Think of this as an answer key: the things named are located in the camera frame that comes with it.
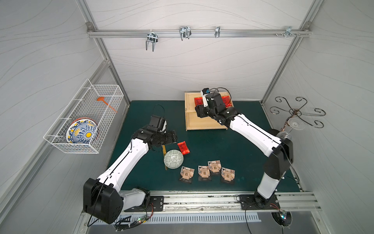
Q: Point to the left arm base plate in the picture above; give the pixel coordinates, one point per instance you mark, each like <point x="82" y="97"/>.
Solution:
<point x="151" y="203"/>

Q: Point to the metal hook right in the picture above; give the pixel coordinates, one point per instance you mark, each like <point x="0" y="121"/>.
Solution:
<point x="288" y="33"/>

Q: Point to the black metal glass rack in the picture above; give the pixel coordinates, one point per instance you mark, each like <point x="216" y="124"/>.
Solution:
<point x="297" y="113"/>

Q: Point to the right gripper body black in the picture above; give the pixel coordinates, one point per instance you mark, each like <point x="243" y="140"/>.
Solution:
<point x="200" y="110"/>

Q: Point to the metal double hook middle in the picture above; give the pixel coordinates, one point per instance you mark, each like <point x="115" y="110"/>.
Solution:
<point x="185" y="32"/>

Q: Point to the green table mat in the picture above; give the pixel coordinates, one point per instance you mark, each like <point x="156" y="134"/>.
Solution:
<point x="230" y="148"/>

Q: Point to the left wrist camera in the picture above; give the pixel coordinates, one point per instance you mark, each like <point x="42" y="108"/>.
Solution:
<point x="157" y="124"/>

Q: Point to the orange spatula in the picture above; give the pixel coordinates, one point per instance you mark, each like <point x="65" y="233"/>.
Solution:
<point x="102" y="99"/>

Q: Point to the white vented cable duct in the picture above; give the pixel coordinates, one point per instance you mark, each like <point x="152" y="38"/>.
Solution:
<point x="204" y="218"/>

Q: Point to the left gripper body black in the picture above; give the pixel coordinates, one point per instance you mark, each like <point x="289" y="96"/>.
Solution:
<point x="171" y="137"/>

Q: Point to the metal double hook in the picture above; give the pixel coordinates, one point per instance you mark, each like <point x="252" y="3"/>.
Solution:
<point x="152" y="39"/>
<point x="185" y="32"/>

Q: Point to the white wire basket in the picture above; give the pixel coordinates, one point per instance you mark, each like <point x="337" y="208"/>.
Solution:
<point x="85" y="105"/>

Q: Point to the small metal hook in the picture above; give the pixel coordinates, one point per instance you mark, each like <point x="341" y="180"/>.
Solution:
<point x="217" y="32"/>

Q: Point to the aluminium crossbar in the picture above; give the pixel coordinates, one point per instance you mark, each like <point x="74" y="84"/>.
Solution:
<point x="209" y="33"/>

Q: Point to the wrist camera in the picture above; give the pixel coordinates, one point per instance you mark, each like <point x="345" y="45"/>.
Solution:
<point x="204" y="94"/>
<point x="157" y="124"/>

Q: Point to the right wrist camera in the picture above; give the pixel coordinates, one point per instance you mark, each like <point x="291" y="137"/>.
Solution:
<point x="204" y="94"/>

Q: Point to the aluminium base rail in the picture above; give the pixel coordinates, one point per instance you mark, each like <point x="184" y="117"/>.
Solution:
<point x="225" y="202"/>

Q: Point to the clear wine glass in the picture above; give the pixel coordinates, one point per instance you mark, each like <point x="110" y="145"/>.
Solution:
<point x="290" y="125"/>

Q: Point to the green patterned round bowl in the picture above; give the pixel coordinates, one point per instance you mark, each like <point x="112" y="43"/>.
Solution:
<point x="173" y="159"/>

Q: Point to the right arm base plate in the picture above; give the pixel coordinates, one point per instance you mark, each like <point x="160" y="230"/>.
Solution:
<point x="257" y="202"/>

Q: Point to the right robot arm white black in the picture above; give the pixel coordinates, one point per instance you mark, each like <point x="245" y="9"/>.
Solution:
<point x="278" y="150"/>

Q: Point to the metal double hook left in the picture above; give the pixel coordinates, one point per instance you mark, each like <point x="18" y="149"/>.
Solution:
<point x="152" y="39"/>

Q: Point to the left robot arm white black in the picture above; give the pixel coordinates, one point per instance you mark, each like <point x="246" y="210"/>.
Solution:
<point x="102" y="198"/>

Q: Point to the red tea bag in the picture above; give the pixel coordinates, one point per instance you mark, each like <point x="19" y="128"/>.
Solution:
<point x="198" y="101"/>
<point x="183" y="148"/>
<point x="227" y="101"/>

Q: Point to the floral tea bag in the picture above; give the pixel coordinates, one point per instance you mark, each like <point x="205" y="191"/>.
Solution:
<point x="214" y="167"/>
<point x="204" y="173"/>
<point x="227" y="176"/>
<point x="186" y="175"/>

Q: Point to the blue yellow patterned plate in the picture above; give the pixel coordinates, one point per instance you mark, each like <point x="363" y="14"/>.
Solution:
<point x="81" y="131"/>

